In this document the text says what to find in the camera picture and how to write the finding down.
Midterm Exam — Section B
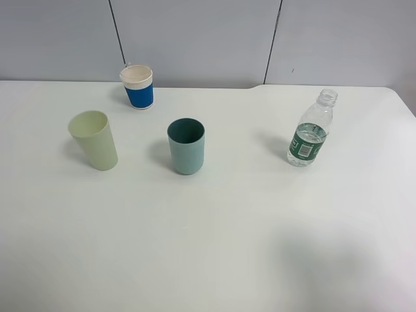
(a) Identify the teal plastic cup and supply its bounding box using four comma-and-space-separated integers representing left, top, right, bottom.
167, 118, 205, 175

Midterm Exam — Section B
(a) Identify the clear water bottle green label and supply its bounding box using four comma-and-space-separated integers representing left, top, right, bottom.
287, 89, 338, 167

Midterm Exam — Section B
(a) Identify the blue white paper cup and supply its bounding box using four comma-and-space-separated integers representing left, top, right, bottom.
120, 65, 153, 110

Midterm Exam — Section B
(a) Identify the pale green plastic cup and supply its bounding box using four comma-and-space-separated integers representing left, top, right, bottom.
68, 110, 118, 171

